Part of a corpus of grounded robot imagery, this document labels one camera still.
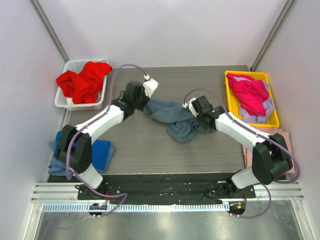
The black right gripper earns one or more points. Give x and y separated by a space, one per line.
200 120

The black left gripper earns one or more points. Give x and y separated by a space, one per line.
144 100

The grey-blue t shirt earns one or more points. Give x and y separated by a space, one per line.
181 125

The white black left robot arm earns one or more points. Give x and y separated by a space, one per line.
74 147

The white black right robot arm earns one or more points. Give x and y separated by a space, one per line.
270 155

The magenta pink t shirt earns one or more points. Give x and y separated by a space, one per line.
250 92

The red t shirt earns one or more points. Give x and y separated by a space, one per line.
84 87

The light pink folded t shirt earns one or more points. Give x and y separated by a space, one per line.
271 131

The lavender purple t shirt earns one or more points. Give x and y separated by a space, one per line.
258 119

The white perforated plastic basket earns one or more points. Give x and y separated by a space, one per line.
76 65

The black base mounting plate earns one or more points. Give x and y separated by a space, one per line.
173 189

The blue patterned cloth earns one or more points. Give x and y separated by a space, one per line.
60 167

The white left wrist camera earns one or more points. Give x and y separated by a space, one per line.
149 85

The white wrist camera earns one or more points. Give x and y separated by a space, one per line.
192 106
149 85

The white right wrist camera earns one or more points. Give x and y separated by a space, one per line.
192 106

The aluminium front frame rail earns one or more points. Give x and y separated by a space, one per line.
67 192

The white slotted cable duct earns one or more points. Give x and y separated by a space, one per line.
91 207

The right aluminium corner post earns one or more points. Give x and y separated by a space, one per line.
281 18

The aluminium corner post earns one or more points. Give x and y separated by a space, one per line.
49 29
281 18

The left aluminium corner post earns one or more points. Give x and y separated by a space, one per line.
49 29

